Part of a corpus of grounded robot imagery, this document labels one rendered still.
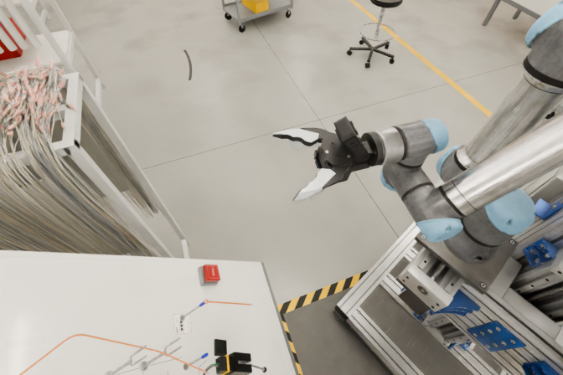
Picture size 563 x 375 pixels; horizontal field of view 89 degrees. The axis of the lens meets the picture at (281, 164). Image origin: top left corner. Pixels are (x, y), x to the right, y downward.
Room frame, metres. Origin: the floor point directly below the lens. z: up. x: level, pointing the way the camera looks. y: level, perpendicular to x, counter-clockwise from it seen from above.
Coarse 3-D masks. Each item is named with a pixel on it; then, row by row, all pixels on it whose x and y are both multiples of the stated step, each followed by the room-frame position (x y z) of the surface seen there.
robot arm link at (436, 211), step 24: (552, 120) 0.36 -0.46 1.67; (528, 144) 0.33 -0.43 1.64; (552, 144) 0.31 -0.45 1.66; (480, 168) 0.32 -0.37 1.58; (504, 168) 0.30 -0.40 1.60; (528, 168) 0.30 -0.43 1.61; (552, 168) 0.29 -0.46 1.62; (408, 192) 0.33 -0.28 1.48; (432, 192) 0.32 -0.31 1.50; (456, 192) 0.30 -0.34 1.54; (480, 192) 0.28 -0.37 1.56; (504, 192) 0.28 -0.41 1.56; (432, 216) 0.27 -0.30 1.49; (456, 216) 0.26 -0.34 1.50; (432, 240) 0.23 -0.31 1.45
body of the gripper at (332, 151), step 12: (372, 132) 0.40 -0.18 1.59; (324, 144) 0.37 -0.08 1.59; (336, 144) 0.37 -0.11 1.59; (372, 144) 0.38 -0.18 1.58; (324, 156) 0.35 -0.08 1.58; (336, 156) 0.34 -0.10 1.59; (348, 156) 0.35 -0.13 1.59; (372, 156) 0.37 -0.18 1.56; (324, 168) 0.34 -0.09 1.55; (360, 168) 0.37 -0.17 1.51
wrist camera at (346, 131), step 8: (344, 120) 0.36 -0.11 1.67; (336, 128) 0.35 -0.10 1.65; (344, 128) 0.35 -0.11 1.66; (352, 128) 0.35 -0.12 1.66; (344, 136) 0.33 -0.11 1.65; (352, 136) 0.33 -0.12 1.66; (344, 144) 0.33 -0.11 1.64; (352, 144) 0.34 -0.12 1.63; (360, 144) 0.34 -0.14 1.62; (352, 152) 0.34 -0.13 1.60; (360, 152) 0.35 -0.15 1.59; (368, 152) 0.36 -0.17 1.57
